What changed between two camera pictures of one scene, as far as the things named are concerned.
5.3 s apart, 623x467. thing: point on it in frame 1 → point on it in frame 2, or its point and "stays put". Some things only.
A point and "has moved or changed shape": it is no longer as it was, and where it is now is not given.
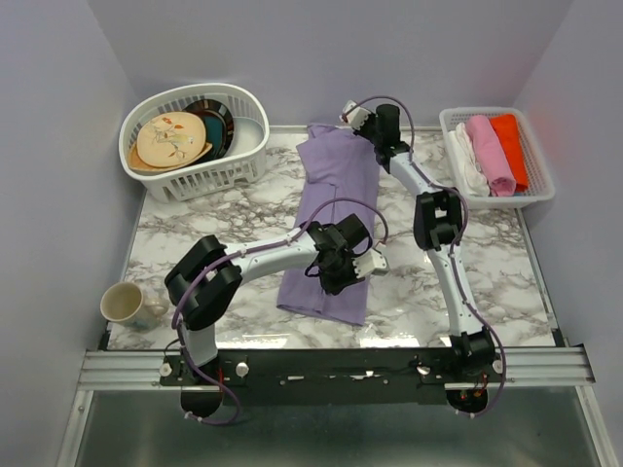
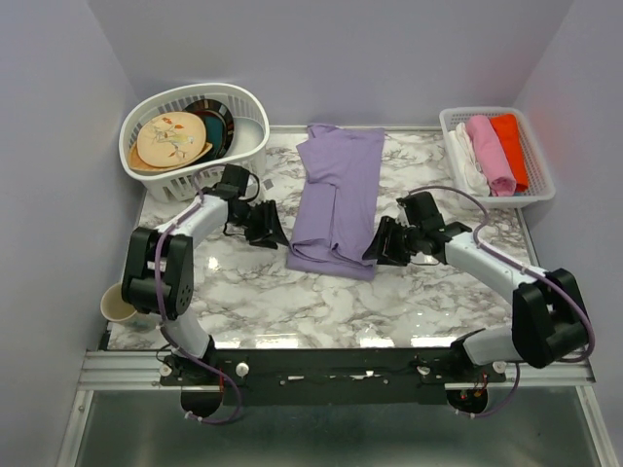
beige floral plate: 171,138 stays put
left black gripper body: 340,274 → 242,220
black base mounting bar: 327,376 stays put
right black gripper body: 367,131 → 412,235
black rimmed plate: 202,105 stays put
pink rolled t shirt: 492,156 stays put
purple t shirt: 340,171 has moved or changed shape
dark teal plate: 216,131 stays put
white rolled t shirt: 466,174 stays put
